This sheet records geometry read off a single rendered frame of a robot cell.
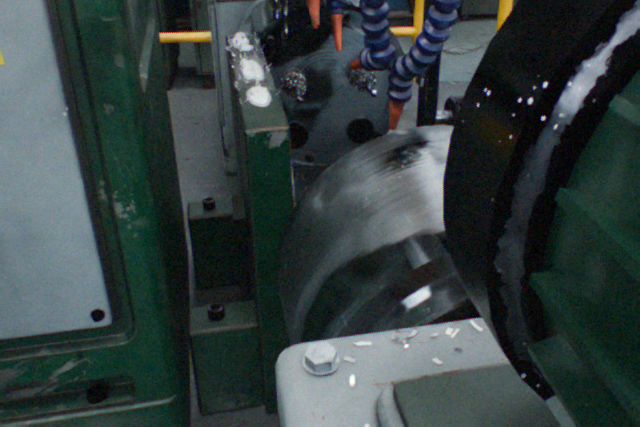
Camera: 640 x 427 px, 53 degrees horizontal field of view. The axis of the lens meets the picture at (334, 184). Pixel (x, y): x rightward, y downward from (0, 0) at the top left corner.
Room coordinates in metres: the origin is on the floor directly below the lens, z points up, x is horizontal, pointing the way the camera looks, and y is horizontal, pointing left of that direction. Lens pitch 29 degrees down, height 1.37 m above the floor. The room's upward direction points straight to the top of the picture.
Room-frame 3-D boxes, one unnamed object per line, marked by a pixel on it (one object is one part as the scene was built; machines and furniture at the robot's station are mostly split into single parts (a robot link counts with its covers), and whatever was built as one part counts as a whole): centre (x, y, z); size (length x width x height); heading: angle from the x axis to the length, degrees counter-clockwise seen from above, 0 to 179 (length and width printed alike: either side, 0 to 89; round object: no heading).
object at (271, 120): (0.65, 0.12, 0.97); 0.30 x 0.11 x 0.34; 11
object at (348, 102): (1.01, 0.03, 1.04); 0.41 x 0.25 x 0.25; 11
